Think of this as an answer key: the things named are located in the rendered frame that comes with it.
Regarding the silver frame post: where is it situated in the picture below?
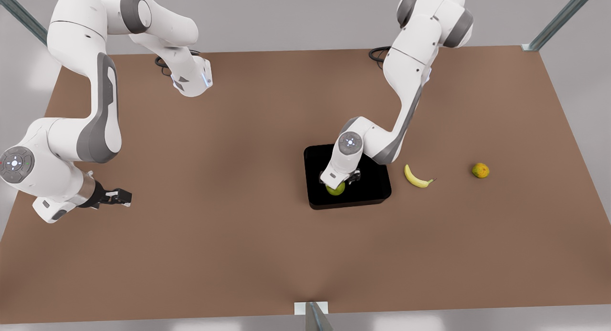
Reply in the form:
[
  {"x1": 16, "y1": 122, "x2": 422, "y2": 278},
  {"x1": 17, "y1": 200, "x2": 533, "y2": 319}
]
[
  {"x1": 521, "y1": 0, "x2": 602, "y2": 53},
  {"x1": 294, "y1": 301, "x2": 336, "y2": 331},
  {"x1": 0, "y1": 0, "x2": 49, "y2": 47}
]

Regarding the black square tray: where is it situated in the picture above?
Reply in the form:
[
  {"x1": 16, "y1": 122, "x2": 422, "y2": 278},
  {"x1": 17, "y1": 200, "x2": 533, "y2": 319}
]
[{"x1": 304, "y1": 144, "x2": 392, "y2": 211}]

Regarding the black cable loop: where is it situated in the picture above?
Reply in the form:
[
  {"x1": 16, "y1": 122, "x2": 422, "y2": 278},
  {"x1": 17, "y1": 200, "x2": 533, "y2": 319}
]
[
  {"x1": 154, "y1": 49, "x2": 202, "y2": 77},
  {"x1": 368, "y1": 46, "x2": 393, "y2": 70}
]

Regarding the yellow banana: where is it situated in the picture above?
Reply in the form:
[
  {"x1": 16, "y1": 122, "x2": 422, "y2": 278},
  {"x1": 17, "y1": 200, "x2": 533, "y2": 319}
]
[{"x1": 404, "y1": 164, "x2": 436, "y2": 189}]

